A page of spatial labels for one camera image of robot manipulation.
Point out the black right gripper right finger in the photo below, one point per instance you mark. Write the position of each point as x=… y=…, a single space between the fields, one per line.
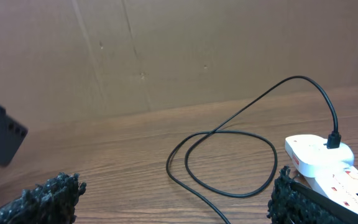
x=293 y=202

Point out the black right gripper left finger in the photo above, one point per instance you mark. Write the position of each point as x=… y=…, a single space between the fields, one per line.
x=50 y=203

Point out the white charger plug adapter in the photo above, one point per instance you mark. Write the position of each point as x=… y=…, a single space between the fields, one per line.
x=312 y=158

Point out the white power strip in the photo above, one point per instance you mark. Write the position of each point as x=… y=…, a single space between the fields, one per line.
x=341 y=187

